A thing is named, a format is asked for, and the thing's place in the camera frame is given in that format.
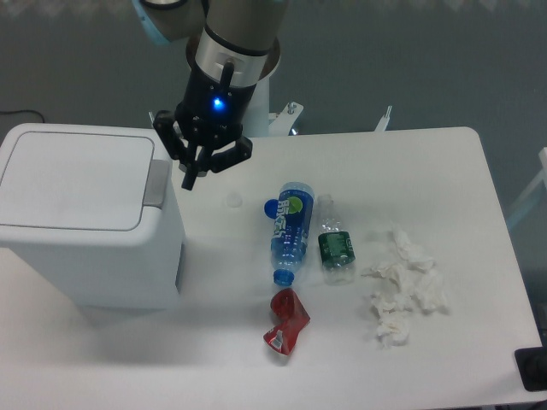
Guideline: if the white trash can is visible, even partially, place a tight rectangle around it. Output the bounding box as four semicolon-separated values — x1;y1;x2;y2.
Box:
1;124;185;309

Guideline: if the white bottle cap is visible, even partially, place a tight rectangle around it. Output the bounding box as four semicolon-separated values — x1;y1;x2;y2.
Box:
226;192;243;208

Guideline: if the blue plastic bottle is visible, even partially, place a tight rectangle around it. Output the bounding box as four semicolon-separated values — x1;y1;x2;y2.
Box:
270;181;315;287

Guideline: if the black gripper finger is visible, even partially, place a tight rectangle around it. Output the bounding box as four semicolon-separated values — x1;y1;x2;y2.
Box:
209;136;253;173
153;110;202;190

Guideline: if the crumpled white tissue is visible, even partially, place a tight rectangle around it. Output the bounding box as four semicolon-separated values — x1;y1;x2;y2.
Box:
361;224;450;349

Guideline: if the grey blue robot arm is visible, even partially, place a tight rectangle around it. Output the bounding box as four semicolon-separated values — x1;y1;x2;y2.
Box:
132;1;288;190

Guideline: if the black floor cable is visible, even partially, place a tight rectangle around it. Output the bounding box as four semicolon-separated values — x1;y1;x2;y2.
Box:
0;109;46;123

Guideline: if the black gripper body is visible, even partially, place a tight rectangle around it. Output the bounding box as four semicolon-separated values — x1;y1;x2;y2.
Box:
175;67;256;148

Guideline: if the black device at edge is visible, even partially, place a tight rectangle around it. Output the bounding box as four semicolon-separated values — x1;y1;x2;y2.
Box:
515;347;546;392

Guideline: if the crushed red can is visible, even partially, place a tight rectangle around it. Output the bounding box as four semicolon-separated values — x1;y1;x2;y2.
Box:
263;288;310;356

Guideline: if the blue bottle cap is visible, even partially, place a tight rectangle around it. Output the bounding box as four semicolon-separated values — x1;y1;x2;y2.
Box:
263;198;278;220

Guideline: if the clear bottle green label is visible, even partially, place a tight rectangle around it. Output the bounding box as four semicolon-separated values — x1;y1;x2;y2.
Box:
315;193;357;286

